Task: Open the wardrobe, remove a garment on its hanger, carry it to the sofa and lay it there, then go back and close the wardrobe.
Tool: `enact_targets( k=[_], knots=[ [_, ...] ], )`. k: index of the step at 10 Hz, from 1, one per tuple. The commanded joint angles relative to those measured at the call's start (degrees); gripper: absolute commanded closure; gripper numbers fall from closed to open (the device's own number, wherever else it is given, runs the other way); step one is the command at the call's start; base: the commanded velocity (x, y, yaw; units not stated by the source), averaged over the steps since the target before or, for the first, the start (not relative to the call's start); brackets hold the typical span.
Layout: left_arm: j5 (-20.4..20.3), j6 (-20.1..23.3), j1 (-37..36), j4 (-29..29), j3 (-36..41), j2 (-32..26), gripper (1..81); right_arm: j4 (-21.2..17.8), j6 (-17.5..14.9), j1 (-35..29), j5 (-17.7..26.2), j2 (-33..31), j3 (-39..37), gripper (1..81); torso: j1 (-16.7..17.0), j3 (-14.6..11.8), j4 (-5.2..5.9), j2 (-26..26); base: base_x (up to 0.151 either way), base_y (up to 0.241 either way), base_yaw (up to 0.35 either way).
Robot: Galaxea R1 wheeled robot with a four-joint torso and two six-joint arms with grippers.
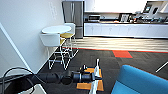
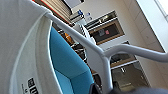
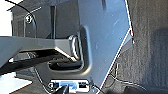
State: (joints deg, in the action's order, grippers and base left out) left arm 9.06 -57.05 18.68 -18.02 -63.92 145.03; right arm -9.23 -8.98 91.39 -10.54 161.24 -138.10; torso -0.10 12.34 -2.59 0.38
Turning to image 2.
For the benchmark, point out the wood-framed glass door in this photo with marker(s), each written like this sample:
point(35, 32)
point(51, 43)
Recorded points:
point(128, 71)
point(105, 28)

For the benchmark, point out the large blue sofa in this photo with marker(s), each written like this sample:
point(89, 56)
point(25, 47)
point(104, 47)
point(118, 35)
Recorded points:
point(70, 70)

